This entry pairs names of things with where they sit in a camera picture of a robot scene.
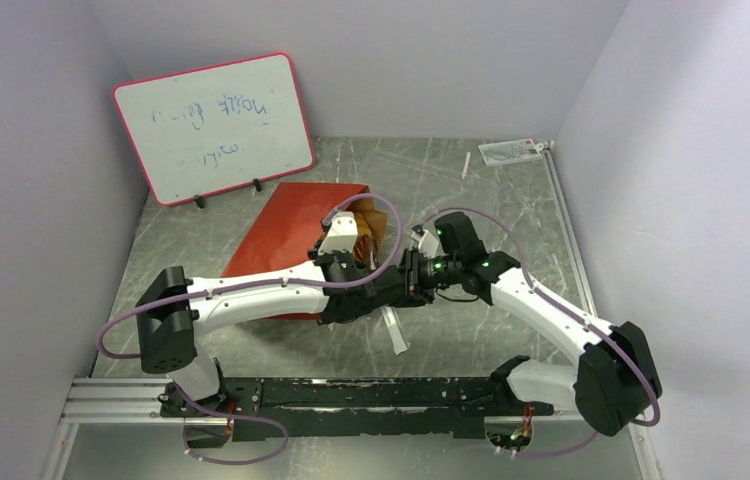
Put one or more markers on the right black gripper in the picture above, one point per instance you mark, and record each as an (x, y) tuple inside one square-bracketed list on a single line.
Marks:
[(408, 275)]

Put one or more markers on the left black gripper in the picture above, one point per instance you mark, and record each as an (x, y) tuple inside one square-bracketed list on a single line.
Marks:
[(314, 254)]

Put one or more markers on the white handled metal tongs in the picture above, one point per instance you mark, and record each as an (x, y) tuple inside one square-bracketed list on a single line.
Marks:
[(399, 342)]

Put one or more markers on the red paper bag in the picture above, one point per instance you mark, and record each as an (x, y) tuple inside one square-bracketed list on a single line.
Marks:
[(290, 224)]

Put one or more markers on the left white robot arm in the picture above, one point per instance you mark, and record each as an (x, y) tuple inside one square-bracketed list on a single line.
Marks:
[(177, 310)]

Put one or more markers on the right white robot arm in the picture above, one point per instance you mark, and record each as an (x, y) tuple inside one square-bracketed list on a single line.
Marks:
[(611, 379)]

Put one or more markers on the white marker pen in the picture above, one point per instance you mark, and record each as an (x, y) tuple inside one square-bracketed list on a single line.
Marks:
[(465, 168)]

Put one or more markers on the small white card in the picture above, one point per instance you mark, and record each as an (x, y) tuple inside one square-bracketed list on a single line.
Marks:
[(511, 152)]

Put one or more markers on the red framed whiteboard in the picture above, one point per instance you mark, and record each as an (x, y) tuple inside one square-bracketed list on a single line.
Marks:
[(213, 129)]

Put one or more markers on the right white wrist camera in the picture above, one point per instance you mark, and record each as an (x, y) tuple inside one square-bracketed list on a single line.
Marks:
[(426, 242)]

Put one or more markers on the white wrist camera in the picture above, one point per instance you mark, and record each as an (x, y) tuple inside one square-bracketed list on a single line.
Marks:
[(426, 242), (340, 234)]

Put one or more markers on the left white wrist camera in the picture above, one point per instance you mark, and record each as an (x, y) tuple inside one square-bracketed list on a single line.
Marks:
[(340, 234)]

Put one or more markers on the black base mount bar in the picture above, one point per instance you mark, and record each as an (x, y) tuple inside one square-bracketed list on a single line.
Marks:
[(308, 407)]

